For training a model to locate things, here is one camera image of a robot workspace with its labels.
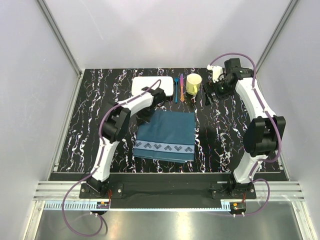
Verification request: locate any aluminium front rail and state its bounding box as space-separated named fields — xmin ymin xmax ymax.
xmin=34 ymin=181 xmax=305 ymax=201

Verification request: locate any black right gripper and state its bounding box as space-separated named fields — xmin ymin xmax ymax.
xmin=201 ymin=76 xmax=234 ymax=107

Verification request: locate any blue patterned cloth placemat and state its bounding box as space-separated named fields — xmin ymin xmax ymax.
xmin=133 ymin=110 xmax=196 ymax=163

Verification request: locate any left aluminium frame post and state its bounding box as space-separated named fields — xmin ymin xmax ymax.
xmin=35 ymin=0 xmax=82 ymax=77

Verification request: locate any yellow mug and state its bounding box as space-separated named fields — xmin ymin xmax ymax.
xmin=186 ymin=73 xmax=202 ymax=96

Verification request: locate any aluminium frame post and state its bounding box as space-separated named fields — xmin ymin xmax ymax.
xmin=35 ymin=0 xmax=82 ymax=77
xmin=256 ymin=0 xmax=300 ymax=72

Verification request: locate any blue small fork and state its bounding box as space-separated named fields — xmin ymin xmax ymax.
xmin=174 ymin=77 xmax=179 ymax=104

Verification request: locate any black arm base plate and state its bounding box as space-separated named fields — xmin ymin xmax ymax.
xmin=79 ymin=173 xmax=257 ymax=200

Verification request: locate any right aluminium frame post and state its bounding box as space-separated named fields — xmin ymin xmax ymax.
xmin=256 ymin=0 xmax=300 ymax=72

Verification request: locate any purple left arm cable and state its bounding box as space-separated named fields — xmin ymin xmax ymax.
xmin=61 ymin=79 xmax=162 ymax=237

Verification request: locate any white rectangular plate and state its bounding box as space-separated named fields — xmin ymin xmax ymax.
xmin=131 ymin=76 xmax=174 ymax=97

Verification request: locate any grey cable duct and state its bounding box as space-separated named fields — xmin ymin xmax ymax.
xmin=43 ymin=201 xmax=248 ymax=211

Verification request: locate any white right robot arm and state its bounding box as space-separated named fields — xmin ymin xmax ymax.
xmin=203 ymin=58 xmax=286 ymax=200

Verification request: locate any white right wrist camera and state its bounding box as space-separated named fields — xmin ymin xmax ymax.
xmin=207 ymin=64 xmax=224 ymax=83

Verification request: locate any pink orange knife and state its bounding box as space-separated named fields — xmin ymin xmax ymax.
xmin=179 ymin=73 xmax=185 ymax=103

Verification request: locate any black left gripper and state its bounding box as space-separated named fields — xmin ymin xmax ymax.
xmin=136 ymin=106 xmax=157 ymax=126

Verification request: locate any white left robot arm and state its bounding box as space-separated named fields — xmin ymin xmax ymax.
xmin=86 ymin=87 xmax=166 ymax=198

